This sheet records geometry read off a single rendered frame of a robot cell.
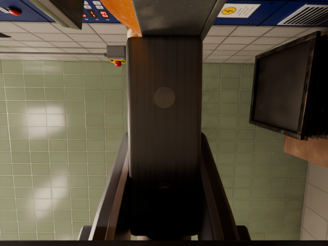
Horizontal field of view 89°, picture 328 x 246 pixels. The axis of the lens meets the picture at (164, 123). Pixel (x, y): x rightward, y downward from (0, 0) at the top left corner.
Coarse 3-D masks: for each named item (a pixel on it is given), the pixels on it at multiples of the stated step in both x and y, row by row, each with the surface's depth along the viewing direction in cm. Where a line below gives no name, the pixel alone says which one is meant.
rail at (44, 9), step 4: (32, 0) 28; (36, 0) 28; (36, 4) 29; (40, 4) 29; (40, 8) 30; (44, 8) 30; (44, 12) 32; (48, 12) 31; (52, 16) 33; (56, 16) 33; (56, 20) 35; (60, 20) 34; (60, 24) 36; (64, 24) 36
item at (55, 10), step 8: (40, 0) 27; (48, 0) 27; (56, 0) 28; (64, 0) 31; (72, 0) 33; (80, 0) 35; (48, 8) 30; (56, 8) 29; (64, 8) 31; (72, 8) 33; (80, 8) 36; (64, 16) 32; (72, 16) 34; (80, 16) 36; (72, 24) 35; (80, 24) 37
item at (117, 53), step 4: (108, 48) 91; (112, 48) 91; (116, 48) 92; (120, 48) 92; (124, 48) 92; (108, 52) 92; (112, 52) 92; (116, 52) 92; (120, 52) 92; (124, 52) 92; (108, 56) 92; (112, 56) 92; (116, 56) 92; (120, 56) 92; (124, 56) 92; (116, 60) 94; (120, 60) 94; (124, 60) 95
